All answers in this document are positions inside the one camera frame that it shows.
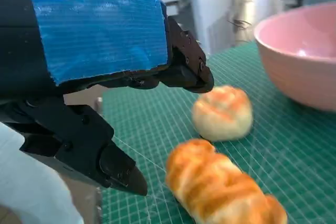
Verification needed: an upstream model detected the round toy bread bun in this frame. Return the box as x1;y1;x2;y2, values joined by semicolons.
191;85;254;142

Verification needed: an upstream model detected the long braided toy bread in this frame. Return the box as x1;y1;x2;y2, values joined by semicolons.
165;138;288;224

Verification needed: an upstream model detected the green cutting mat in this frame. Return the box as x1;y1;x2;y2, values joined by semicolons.
99;40;336;224

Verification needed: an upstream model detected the white desk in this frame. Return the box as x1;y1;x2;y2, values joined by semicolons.
123;0;237;57

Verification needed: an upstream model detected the person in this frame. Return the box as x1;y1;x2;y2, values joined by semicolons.
0;121;85;224

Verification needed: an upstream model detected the pink bowl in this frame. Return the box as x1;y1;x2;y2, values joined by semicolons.
254;2;336;113

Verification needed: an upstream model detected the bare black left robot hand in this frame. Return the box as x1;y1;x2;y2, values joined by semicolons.
0;0;215;197

